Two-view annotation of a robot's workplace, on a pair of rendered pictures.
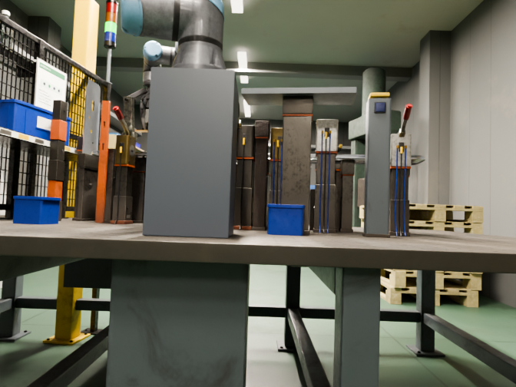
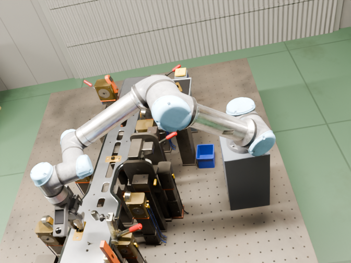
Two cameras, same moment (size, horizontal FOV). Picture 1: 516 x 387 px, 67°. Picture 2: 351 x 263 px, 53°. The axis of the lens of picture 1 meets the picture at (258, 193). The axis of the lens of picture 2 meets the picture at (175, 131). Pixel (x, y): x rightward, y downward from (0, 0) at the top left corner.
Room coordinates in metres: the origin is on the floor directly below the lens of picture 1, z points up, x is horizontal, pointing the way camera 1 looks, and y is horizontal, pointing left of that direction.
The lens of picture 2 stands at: (1.16, 1.26, 2.29)
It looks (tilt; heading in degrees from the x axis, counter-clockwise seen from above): 44 degrees down; 277
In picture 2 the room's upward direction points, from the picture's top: 15 degrees counter-clockwise
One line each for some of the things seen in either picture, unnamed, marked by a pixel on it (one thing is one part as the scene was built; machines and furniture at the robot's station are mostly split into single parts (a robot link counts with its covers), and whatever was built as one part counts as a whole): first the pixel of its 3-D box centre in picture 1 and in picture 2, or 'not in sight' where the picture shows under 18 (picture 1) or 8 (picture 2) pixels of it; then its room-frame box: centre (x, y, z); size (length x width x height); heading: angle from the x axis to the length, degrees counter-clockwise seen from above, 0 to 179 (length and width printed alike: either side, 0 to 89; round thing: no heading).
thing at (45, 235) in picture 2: not in sight; (58, 245); (1.94, 0.43, 0.87); 0.12 x 0.07 x 0.35; 172
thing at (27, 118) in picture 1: (29, 125); not in sight; (1.63, 0.97, 1.09); 0.30 x 0.17 x 0.13; 166
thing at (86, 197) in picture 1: (87, 187); not in sight; (1.78, 0.77, 0.85); 0.12 x 0.03 x 0.30; 172
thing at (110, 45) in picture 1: (110, 42); not in sight; (2.44, 0.97, 1.81); 0.07 x 0.07 x 0.53
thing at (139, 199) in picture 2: not in sight; (148, 220); (1.51, 0.37, 0.88); 0.11 x 0.07 x 0.37; 172
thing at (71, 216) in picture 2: (152, 97); (66, 203); (1.73, 0.49, 1.26); 0.09 x 0.08 x 0.12; 82
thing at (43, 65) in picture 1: (49, 97); not in sight; (1.91, 1.05, 1.30); 0.23 x 0.02 x 0.31; 172
